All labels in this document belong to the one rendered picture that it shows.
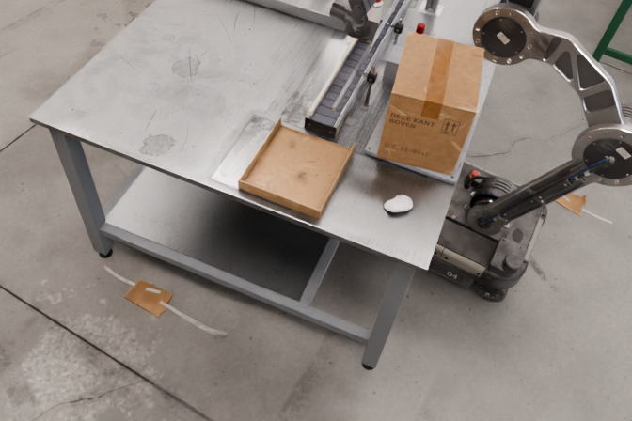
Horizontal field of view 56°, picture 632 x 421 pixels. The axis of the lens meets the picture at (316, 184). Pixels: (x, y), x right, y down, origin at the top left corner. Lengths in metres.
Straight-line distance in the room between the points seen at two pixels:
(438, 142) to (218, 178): 0.66
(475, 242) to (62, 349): 1.67
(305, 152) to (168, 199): 0.85
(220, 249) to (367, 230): 0.83
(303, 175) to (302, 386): 0.90
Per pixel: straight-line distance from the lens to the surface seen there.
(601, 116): 2.06
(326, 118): 1.92
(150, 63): 2.20
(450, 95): 1.72
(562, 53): 1.96
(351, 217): 1.73
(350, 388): 2.38
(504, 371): 2.57
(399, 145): 1.81
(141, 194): 2.58
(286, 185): 1.78
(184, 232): 2.43
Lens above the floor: 2.21
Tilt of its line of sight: 50 degrees down
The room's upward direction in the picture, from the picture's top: 7 degrees clockwise
